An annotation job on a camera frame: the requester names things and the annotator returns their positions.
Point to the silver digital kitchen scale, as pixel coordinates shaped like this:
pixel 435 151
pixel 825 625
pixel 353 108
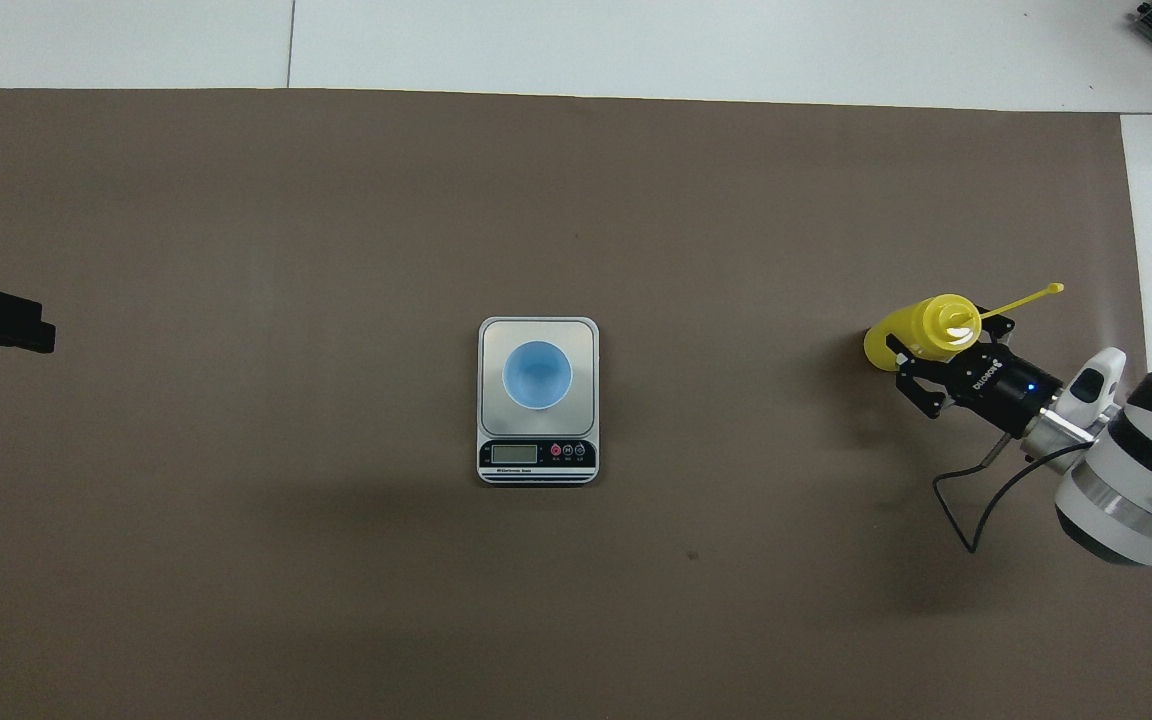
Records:
pixel 536 465

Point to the light blue paper cup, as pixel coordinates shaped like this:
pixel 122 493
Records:
pixel 536 375

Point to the brown paper table mat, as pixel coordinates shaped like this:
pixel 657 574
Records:
pixel 336 200

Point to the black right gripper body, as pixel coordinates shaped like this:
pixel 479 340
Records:
pixel 1001 390

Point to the yellow squeeze bottle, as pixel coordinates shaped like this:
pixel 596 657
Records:
pixel 911 325

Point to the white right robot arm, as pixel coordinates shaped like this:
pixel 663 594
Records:
pixel 1146 470

